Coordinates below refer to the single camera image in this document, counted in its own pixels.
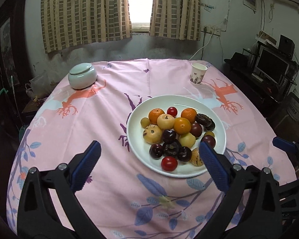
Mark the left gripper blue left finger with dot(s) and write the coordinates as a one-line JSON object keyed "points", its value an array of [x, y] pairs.
{"points": [[82, 164]]}

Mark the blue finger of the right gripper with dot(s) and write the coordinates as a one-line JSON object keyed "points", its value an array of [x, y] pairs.
{"points": [[287, 147]]}

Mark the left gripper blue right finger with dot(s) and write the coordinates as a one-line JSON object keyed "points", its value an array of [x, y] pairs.
{"points": [[217, 165]]}

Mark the dark red cherry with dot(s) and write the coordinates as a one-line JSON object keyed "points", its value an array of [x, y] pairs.
{"points": [[184, 154]]}

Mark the speckled tan melon fruit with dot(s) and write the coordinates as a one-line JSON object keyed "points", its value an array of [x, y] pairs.
{"points": [[195, 158]]}

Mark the large dark red plum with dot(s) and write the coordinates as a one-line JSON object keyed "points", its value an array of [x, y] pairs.
{"points": [[209, 139]]}

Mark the small yellow-green grape fruit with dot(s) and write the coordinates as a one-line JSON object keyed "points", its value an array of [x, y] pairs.
{"points": [[209, 133]]}

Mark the yellow loquat fruit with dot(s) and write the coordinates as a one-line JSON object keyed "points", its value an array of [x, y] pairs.
{"points": [[187, 140]]}

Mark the dark red plum centre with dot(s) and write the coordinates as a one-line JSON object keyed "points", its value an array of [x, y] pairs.
{"points": [[196, 130]]}

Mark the dark brown water chestnut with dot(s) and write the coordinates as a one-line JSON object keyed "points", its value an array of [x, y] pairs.
{"points": [[203, 120]]}

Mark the orange persimmon tomato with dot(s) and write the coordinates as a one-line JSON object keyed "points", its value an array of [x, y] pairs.
{"points": [[182, 126]]}

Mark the white oval plate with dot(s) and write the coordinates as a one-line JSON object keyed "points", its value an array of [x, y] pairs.
{"points": [[177, 135]]}

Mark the dark cherry left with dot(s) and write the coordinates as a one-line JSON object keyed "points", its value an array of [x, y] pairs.
{"points": [[156, 151]]}

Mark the tan apple-shaped fruit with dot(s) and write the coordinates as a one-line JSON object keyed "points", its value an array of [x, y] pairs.
{"points": [[165, 121]]}

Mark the tan spotted round fruit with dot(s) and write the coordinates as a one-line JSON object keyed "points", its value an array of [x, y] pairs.
{"points": [[152, 134]]}

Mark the small red cherry tomato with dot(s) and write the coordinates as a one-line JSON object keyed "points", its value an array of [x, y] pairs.
{"points": [[172, 111]]}

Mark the black computer monitor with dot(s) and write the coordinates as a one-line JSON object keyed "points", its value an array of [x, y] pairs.
{"points": [[271, 65]]}

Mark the orange mandarin left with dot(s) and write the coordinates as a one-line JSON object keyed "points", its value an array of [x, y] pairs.
{"points": [[154, 114]]}

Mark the white lidded ceramic jar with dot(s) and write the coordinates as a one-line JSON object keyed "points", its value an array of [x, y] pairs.
{"points": [[82, 76]]}

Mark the printed paper cup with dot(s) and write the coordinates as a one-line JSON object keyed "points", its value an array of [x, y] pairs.
{"points": [[197, 73]]}

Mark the left checkered curtain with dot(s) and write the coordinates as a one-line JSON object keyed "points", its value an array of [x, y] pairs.
{"points": [[67, 23]]}

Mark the checkered curtain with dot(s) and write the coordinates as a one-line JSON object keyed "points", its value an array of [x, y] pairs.
{"points": [[67, 23], [176, 19]]}

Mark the right checkered curtain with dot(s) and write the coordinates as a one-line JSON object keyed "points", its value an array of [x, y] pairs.
{"points": [[176, 19]]}

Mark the dark framed picture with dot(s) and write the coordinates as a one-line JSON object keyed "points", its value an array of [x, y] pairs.
{"points": [[14, 63]]}

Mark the white wall power strip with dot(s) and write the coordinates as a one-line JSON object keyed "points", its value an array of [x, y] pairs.
{"points": [[212, 30]]}

